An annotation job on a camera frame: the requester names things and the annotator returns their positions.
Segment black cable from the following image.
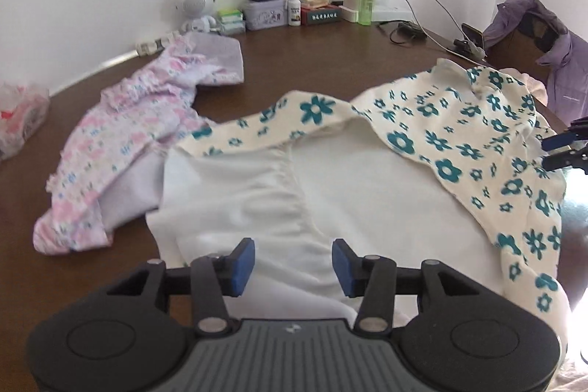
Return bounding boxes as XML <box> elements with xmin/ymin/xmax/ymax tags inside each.
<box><xmin>377</xmin><ymin>20</ymin><xmax>429</xmax><ymax>47</ymax></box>

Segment white charging cable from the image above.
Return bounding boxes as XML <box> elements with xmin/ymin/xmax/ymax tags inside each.
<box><xmin>353</xmin><ymin>0</ymin><xmax>488</xmax><ymax>64</ymax></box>

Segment red white plastic bag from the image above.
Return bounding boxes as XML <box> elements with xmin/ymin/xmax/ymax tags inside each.
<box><xmin>1</xmin><ymin>83</ymin><xmax>50</xmax><ymax>160</ymax></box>

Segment white round robot speaker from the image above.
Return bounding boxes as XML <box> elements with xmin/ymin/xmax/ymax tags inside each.
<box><xmin>175</xmin><ymin>0</ymin><xmax>217</xmax><ymax>34</ymax></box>

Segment purple jacket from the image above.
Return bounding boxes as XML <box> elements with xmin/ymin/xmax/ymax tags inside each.
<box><xmin>483</xmin><ymin>0</ymin><xmax>587</xmax><ymax>124</ymax></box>

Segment small white spray bottle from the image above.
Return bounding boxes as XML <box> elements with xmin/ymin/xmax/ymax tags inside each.
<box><xmin>287</xmin><ymin>0</ymin><xmax>302</xmax><ymax>27</ymax></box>

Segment white wall socket strip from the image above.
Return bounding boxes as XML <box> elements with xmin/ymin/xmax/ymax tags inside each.
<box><xmin>136</xmin><ymin>30</ymin><xmax>182</xmax><ymax>57</ymax></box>

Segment pink floral garment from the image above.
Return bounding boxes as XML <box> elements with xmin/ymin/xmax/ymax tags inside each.
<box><xmin>33</xmin><ymin>32</ymin><xmax>244</xmax><ymax>256</ymax></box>

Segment white power strip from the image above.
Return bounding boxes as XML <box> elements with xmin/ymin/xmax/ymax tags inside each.
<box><xmin>340</xmin><ymin>5</ymin><xmax>413</xmax><ymax>23</ymax></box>

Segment lavender tin box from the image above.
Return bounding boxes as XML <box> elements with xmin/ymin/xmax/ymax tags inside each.
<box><xmin>242</xmin><ymin>0</ymin><xmax>287</xmax><ymax>31</ymax></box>

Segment black box with characters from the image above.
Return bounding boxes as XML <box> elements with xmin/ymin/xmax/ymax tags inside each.
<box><xmin>301</xmin><ymin>5</ymin><xmax>341</xmax><ymax>26</ymax></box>

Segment green white small boxes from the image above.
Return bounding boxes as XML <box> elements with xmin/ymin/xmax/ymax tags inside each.
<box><xmin>216</xmin><ymin>9</ymin><xmax>246</xmax><ymax>36</ymax></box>

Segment green liquid spray bottle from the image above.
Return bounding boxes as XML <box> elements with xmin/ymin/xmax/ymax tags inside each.
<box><xmin>358</xmin><ymin>0</ymin><xmax>375</xmax><ymax>26</ymax></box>

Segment pink fluffy blanket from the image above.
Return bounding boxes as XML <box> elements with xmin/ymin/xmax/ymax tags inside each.
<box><xmin>500</xmin><ymin>68</ymin><xmax>548</xmax><ymax>107</ymax></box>

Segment cream teal flower garment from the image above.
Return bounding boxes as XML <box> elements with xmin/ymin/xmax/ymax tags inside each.
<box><xmin>147</xmin><ymin>60</ymin><xmax>570</xmax><ymax>335</ymax></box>

